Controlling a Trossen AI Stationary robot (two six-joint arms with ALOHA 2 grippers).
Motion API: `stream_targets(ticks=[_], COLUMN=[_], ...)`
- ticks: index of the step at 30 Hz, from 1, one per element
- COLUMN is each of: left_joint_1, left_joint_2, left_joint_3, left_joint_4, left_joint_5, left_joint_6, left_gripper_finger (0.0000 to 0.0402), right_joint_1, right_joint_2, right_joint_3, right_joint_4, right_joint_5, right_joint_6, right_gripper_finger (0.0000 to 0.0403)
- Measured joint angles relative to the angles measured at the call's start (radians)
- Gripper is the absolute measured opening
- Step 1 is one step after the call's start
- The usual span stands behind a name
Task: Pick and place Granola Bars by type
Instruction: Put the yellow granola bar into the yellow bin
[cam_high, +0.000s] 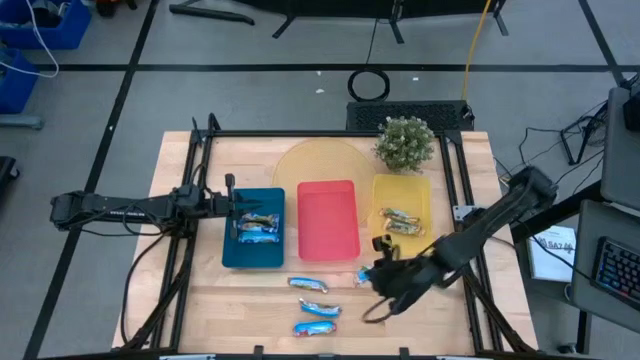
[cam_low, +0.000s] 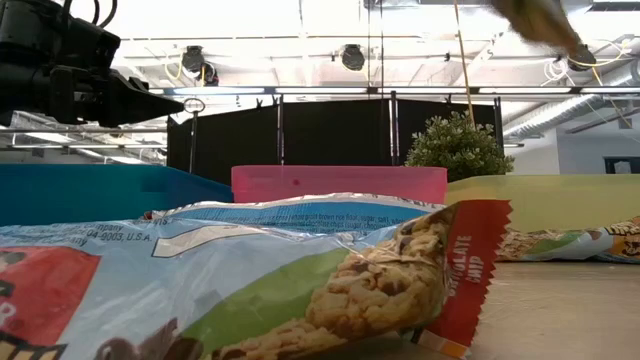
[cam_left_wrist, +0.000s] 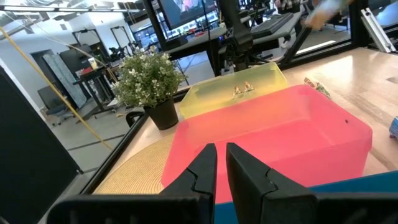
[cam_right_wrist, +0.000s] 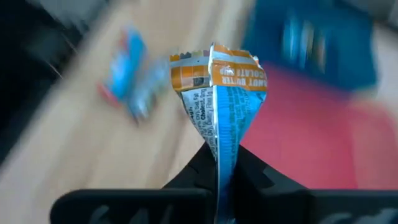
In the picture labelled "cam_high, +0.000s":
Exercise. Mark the backlit black keyboard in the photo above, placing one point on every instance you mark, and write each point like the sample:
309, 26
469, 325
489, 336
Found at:
620, 272

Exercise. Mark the chocolate chip granola bar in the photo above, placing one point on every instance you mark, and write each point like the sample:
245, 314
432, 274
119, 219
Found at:
314, 328
308, 285
363, 276
320, 307

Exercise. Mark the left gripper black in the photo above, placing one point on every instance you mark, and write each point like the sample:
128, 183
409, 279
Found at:
230, 210

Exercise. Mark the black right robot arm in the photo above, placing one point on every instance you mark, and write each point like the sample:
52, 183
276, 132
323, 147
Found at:
500, 225

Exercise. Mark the yellow plastic tray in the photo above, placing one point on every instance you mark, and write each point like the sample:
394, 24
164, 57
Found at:
400, 192

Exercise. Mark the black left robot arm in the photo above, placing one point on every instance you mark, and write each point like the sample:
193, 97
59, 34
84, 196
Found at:
125, 207

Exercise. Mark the small blue storage bin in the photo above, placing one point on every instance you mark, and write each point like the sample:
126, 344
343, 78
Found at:
15, 85

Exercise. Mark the red plastic tray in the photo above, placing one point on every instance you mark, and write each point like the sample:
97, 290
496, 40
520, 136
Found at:
327, 220

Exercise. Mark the blue plastic tray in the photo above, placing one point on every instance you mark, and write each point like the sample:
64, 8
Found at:
252, 252

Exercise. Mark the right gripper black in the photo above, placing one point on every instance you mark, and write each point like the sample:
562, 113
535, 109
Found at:
410, 280

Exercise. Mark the black bar on floor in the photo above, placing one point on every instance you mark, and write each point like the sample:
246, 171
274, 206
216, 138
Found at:
210, 13

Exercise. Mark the grey desk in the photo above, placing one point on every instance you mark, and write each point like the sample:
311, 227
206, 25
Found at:
585, 300

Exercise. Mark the round yellow placemat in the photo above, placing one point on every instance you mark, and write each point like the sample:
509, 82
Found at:
320, 160

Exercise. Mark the grey side table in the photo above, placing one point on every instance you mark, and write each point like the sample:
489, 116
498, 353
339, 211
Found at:
617, 150

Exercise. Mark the white paper booklet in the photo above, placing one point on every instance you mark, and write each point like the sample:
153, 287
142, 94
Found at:
550, 257

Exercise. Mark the green wrapper granola bar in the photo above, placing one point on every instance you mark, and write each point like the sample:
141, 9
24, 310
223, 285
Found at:
404, 228
399, 215

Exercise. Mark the grey metal bar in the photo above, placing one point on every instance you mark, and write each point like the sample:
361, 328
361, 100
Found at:
20, 122

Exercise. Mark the small green potted plant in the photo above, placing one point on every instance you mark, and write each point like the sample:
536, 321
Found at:
405, 144

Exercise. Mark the black floor object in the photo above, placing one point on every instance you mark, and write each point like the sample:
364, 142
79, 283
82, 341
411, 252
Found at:
6, 172

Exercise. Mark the large blue storage bin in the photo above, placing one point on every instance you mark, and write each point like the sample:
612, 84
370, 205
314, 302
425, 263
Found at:
70, 30

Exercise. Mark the dark blue granola bar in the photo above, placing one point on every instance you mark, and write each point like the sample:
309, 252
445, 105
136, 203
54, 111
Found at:
260, 218
257, 227

